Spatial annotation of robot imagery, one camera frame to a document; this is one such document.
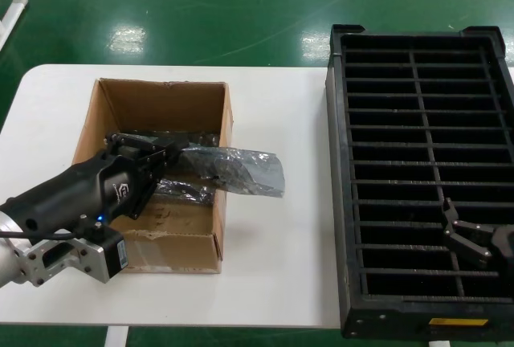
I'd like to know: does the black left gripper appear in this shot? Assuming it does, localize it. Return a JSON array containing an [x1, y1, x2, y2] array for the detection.
[[0, 132, 190, 239]]

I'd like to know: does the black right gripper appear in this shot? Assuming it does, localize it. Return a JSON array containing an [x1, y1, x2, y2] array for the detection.
[[443, 198, 514, 280]]

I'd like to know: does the silver antistatic bag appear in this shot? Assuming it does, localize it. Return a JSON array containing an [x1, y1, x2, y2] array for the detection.
[[120, 126, 286, 200]]

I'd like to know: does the black bagged card package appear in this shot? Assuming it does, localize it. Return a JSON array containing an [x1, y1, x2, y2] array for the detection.
[[154, 178, 216, 206]]

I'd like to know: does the brown cardboard box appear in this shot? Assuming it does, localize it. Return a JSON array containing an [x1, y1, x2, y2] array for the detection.
[[71, 77, 235, 275]]

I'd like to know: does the black slotted container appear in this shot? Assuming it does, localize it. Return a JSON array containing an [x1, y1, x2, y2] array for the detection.
[[325, 23, 514, 340]]

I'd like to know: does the white pipe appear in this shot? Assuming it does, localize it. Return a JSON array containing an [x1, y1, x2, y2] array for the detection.
[[0, 0, 30, 53]]

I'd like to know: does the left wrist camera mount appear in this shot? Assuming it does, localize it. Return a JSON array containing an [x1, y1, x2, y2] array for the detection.
[[14, 222, 130, 288]]

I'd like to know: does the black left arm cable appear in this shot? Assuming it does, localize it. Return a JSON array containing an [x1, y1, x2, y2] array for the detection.
[[0, 224, 85, 240]]

